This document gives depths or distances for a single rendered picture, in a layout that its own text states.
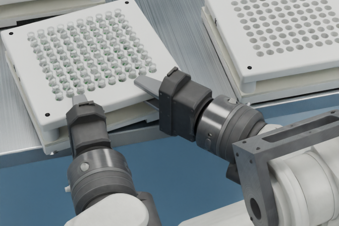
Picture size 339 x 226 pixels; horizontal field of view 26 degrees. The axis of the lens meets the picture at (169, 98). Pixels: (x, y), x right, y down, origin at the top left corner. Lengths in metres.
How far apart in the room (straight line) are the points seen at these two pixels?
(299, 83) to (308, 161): 0.74
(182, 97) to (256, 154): 0.62
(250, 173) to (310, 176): 0.04
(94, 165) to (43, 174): 1.27
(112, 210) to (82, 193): 0.07
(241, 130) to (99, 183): 0.22
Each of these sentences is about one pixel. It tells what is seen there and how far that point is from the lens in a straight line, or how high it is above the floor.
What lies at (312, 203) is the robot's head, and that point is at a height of 1.36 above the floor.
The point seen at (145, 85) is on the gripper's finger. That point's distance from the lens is 1.15.
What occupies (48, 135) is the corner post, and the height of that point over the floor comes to 0.91.
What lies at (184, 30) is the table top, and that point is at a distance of 1.38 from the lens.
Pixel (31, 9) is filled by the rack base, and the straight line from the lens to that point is 1.41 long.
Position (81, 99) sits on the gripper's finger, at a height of 0.95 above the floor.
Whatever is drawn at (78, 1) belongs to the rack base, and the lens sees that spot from 1.42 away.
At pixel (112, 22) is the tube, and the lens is 1.28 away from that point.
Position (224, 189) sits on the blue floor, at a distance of 2.22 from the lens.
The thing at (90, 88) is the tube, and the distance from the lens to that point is 1.16.
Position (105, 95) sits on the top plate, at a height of 0.94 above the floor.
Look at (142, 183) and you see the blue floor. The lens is 2.23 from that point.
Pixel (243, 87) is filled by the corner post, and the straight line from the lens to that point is 1.22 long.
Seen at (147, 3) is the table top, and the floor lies 0.87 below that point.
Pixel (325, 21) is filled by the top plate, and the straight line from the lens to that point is 1.33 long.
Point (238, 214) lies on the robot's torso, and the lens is 0.62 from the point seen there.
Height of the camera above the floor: 1.76
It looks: 45 degrees down
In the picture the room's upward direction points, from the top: straight up
